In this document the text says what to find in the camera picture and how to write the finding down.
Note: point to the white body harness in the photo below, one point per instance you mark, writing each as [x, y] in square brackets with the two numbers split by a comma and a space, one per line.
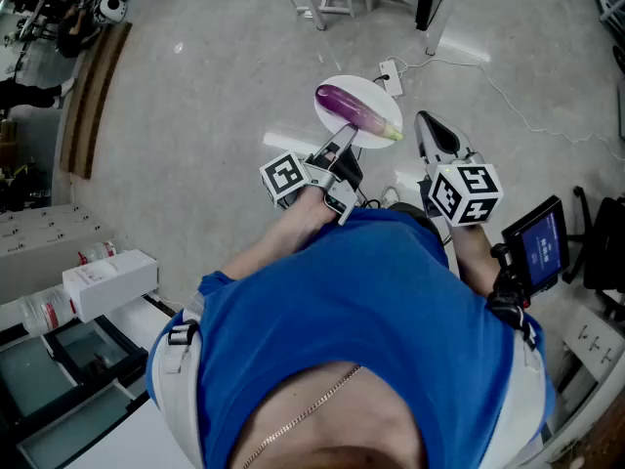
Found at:
[180, 384]

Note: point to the black monitor blue screen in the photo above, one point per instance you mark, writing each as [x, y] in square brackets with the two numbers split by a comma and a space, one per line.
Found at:
[542, 247]

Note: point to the black framed glass cabinet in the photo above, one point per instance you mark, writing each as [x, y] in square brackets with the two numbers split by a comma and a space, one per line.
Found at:
[88, 350]

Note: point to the white power strip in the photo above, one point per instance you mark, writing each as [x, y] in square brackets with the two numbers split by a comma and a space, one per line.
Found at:
[393, 84]

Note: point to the gray locker cabinet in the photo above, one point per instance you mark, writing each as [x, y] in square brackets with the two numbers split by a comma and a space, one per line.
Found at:
[44, 247]

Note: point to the small clear water bottle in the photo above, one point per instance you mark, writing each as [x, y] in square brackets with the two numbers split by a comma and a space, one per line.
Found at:
[97, 253]

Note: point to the person's blue shirt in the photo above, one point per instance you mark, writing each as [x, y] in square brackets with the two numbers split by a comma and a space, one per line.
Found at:
[366, 311]

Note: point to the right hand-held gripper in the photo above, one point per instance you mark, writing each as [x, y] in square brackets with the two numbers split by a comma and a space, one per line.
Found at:
[464, 193]

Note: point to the black office chair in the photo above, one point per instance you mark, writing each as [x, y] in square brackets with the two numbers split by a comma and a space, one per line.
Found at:
[603, 252]

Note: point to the purple eggplant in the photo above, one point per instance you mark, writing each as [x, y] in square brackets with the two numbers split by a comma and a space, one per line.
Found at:
[346, 105]

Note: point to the curved wooden steps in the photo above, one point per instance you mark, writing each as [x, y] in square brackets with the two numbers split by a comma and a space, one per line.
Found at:
[93, 105]

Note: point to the white cardboard box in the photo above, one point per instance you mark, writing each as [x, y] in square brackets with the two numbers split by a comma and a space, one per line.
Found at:
[112, 284]

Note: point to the person's right forearm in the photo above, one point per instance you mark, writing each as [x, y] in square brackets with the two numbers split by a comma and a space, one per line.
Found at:
[473, 257]

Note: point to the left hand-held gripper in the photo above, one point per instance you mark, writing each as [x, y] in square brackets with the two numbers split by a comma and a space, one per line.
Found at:
[285, 179]

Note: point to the person's left forearm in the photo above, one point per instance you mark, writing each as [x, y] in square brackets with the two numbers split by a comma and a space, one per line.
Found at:
[288, 232]

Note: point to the white round robot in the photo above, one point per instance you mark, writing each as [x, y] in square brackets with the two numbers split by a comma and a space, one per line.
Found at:
[111, 9]

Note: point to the large clear water bottle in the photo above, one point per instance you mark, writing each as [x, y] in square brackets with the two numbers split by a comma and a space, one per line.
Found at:
[44, 311]

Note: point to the white round plate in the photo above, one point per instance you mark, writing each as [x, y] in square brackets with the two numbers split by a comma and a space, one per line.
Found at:
[371, 95]

